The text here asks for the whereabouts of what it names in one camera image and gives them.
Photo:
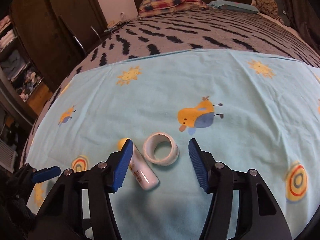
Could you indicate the teal flat pillow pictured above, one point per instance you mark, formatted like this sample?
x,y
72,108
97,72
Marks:
x,y
233,6

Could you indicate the white tube yellow cap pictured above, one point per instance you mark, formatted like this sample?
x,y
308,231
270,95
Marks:
x,y
143,174

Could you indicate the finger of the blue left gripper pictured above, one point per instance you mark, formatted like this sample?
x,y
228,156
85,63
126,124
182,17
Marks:
x,y
46,174

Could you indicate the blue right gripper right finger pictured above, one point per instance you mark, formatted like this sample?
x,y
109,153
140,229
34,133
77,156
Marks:
x,y
200,163

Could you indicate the white tape roll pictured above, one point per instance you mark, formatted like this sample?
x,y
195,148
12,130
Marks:
x,y
160,149

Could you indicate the light blue cartoon sheet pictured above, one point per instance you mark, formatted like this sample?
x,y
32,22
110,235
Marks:
x,y
249,110

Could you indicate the plaid red blue pillow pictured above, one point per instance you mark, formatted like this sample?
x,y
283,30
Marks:
x,y
156,7

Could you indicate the dark wooden wardrobe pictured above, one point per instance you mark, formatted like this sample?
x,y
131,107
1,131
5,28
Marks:
x,y
50,36

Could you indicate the dark brown curtain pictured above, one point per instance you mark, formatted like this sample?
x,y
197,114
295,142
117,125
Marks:
x,y
304,18

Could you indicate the brown patterned cushion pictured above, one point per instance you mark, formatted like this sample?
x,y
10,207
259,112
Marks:
x,y
274,9

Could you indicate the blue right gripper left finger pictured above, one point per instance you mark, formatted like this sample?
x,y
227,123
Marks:
x,y
120,164

